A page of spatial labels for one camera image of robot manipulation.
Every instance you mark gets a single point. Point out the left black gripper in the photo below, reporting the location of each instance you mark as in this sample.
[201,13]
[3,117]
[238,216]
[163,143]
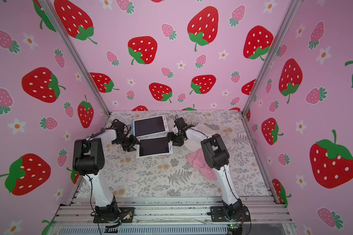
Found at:
[134,141]

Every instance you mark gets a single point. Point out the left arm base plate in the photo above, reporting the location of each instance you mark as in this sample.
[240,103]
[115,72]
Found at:
[123,214]

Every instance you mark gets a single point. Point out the pink fluffy cloth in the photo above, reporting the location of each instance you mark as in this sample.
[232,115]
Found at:
[197,161]

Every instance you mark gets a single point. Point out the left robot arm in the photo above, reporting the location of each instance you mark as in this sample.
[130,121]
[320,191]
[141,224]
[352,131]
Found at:
[89,161]

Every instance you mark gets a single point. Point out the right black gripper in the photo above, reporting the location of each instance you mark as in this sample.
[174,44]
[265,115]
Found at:
[176,138]

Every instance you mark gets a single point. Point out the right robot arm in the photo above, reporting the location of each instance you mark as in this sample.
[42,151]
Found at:
[211,159]

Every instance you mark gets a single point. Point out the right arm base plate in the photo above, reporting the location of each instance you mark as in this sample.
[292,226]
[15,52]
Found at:
[226,214]

